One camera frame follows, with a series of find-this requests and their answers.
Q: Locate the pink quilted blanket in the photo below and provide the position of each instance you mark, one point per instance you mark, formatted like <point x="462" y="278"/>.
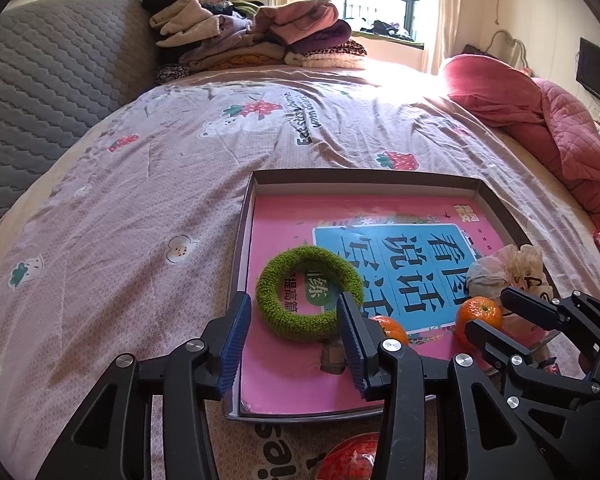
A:
<point x="575" y="135"/>

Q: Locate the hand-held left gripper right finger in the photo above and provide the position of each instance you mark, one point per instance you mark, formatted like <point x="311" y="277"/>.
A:
<point x="352" y="345"/>

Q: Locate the straight cream curtain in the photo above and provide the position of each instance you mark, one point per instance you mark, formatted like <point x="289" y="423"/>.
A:
<point x="445" y="10"/>

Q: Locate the pink book with blue label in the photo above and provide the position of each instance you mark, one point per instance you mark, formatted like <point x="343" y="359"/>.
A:
<point x="280" y="375"/>

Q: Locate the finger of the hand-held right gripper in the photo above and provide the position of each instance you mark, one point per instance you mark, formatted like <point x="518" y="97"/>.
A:
<point x="530" y="305"/>
<point x="485" y="340"/>

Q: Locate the orange mandarin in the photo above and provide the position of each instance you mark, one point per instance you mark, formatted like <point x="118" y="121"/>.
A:
<point x="390" y="330"/>
<point x="477" y="317"/>

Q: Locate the barred window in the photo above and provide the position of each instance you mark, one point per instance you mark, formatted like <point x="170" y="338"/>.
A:
<point x="375" y="5"/>

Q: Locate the strawberry printed bed sheet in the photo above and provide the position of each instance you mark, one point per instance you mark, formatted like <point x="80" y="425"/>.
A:
<point x="155" y="185"/>

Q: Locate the red pillow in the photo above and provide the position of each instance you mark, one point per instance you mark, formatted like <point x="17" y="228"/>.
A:
<point x="485" y="90"/>

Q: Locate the dark clothes on windowsill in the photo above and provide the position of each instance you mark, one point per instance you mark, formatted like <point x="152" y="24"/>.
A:
<point x="385" y="27"/>

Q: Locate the red ball toy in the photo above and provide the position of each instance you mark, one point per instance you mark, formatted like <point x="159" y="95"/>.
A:
<point x="347" y="460"/>

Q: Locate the grey quilted headboard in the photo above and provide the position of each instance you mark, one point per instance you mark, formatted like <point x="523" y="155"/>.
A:
<point x="40" y="85"/>

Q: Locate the pile of folded clothes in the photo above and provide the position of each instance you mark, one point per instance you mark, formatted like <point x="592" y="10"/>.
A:
<point x="300" y="20"/>

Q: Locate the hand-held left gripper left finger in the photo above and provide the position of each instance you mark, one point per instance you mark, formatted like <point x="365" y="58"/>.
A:
<point x="232" y="345"/>

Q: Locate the shallow cardboard box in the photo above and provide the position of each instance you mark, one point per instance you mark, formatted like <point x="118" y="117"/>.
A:
<point x="365" y="184"/>

